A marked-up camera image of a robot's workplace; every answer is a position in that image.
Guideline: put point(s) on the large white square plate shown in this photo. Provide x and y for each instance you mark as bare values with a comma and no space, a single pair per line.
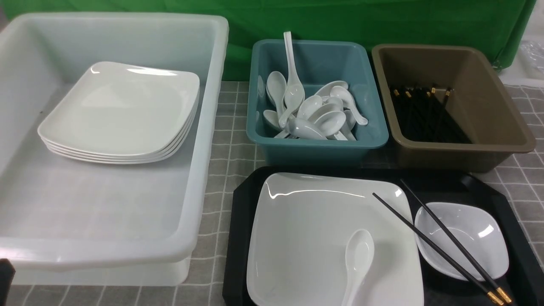
299,235

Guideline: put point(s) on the white ceramic soup spoon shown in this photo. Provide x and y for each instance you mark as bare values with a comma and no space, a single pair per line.
359,255

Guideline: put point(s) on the small white square bowl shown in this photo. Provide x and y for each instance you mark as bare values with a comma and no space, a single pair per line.
474,228

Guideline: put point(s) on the top stacked white plate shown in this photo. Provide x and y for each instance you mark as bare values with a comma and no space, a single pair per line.
113,78

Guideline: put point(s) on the stacked white plate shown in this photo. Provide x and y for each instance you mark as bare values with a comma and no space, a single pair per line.
113,78
187,127
180,142
172,153

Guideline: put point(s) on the bottom stacked white plate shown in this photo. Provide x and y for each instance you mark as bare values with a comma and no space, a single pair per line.
172,153

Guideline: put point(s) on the white spoon front in bin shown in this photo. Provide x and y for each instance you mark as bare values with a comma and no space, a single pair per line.
302,128

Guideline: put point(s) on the upright white spoon in bin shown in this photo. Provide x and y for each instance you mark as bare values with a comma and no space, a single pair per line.
294,93

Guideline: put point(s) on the white spoon left in bin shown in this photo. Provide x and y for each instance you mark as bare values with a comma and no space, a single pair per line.
275,88

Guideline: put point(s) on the white spoon right in bin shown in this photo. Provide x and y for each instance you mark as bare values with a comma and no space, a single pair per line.
349,102

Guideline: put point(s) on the teal plastic bin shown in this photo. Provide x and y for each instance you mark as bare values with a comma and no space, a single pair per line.
318,63

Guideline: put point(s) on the pile of black chopsticks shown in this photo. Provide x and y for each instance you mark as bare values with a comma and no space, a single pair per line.
422,116

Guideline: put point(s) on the large white plastic tub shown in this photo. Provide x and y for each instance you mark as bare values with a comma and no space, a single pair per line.
65,222

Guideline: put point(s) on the brown plastic bin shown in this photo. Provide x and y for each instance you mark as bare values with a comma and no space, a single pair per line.
479,103

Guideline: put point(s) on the grey checked tablecloth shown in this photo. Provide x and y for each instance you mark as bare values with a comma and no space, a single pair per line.
233,157

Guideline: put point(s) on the clear plastic sheet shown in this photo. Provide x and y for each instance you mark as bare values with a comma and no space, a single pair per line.
533,55

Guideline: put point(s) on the black serving tray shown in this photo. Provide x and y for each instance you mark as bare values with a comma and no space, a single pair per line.
523,280

